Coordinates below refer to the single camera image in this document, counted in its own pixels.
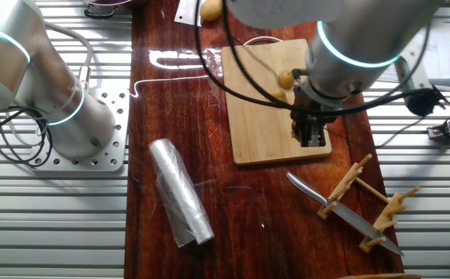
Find clear plastic bag roll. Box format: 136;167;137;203
148;138;215;249

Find wooden peg rack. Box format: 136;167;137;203
317;153;421;253

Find grey cable with connector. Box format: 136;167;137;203
42;21;94;91

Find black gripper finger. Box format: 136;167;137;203
300;126;326;149
290;115;302;139

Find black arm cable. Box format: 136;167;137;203
193;0;449;117

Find steel kitchen knife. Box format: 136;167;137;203
286;171;404;257

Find steel cleaver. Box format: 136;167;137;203
174;0;205;27

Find small yellow potato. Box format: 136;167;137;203
277;68;296;91
269;87;288;104

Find bamboo cutting board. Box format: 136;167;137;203
220;36;333;167

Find large yellow potato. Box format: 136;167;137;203
199;0;224;22

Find black base cable bundle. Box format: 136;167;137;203
0;106;54;168

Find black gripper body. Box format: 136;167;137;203
289;83;338;129

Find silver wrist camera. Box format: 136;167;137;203
393;56;450;117

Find dark red wooden board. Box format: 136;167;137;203
123;0;404;279

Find printed paper sheets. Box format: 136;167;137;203
399;22;450;88

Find stainless steel pot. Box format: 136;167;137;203
83;0;133;19

